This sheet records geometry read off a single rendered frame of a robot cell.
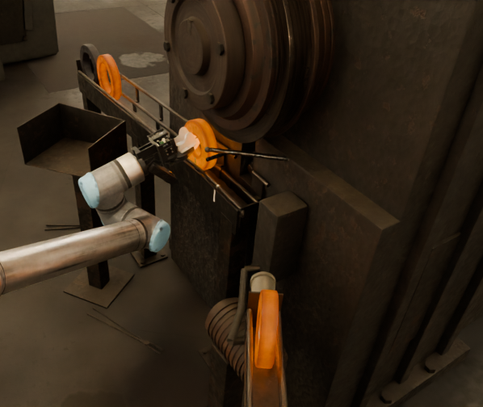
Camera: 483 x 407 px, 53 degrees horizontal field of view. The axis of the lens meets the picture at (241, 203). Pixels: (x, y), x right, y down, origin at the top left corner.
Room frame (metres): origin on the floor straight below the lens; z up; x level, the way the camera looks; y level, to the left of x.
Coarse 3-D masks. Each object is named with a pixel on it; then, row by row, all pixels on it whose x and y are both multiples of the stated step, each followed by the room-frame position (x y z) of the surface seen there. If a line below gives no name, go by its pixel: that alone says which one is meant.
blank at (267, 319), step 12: (264, 300) 0.65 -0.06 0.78; (276, 300) 0.65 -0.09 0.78; (264, 312) 0.62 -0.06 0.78; (276, 312) 0.62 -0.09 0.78; (264, 324) 0.60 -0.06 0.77; (276, 324) 0.60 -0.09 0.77; (264, 336) 0.59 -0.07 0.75; (276, 336) 0.59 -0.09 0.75; (264, 348) 0.57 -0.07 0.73; (264, 360) 0.57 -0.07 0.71
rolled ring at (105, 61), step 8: (104, 56) 1.85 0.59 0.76; (104, 64) 1.84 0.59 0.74; (112, 64) 1.82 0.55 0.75; (104, 72) 1.91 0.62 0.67; (112, 72) 1.80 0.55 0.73; (104, 80) 1.90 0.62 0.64; (112, 80) 1.78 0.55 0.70; (120, 80) 1.80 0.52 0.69; (104, 88) 1.87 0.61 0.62; (112, 88) 1.79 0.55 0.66; (120, 88) 1.79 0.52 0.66; (112, 96) 1.79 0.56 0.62
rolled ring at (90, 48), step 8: (88, 48) 1.98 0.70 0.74; (96, 48) 1.99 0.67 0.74; (80, 56) 2.05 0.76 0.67; (88, 56) 2.05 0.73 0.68; (96, 56) 1.96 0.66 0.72; (88, 64) 2.05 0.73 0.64; (96, 64) 1.93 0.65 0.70; (88, 72) 2.03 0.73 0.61; (96, 72) 1.93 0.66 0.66; (96, 80) 1.93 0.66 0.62
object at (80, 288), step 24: (48, 120) 1.45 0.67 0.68; (72, 120) 1.49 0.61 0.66; (96, 120) 1.46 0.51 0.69; (120, 120) 1.43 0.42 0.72; (24, 144) 1.33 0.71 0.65; (48, 144) 1.43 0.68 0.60; (72, 144) 1.46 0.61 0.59; (96, 144) 1.27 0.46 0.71; (120, 144) 1.39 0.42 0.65; (48, 168) 1.29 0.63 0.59; (72, 168) 1.30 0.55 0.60; (96, 168) 1.26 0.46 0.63; (96, 216) 1.35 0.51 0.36; (96, 264) 1.33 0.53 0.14; (72, 288) 1.32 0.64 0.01; (96, 288) 1.33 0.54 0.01; (120, 288) 1.34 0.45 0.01
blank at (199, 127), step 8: (192, 120) 1.28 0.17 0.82; (200, 120) 1.28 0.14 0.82; (192, 128) 1.28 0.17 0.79; (200, 128) 1.25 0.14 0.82; (208, 128) 1.25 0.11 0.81; (200, 136) 1.24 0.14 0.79; (208, 136) 1.23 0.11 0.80; (200, 144) 1.24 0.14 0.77; (208, 144) 1.22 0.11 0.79; (216, 144) 1.23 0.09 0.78; (200, 152) 1.28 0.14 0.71; (208, 152) 1.21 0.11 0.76; (192, 160) 1.27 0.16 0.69; (200, 160) 1.24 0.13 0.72; (208, 168) 1.23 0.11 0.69
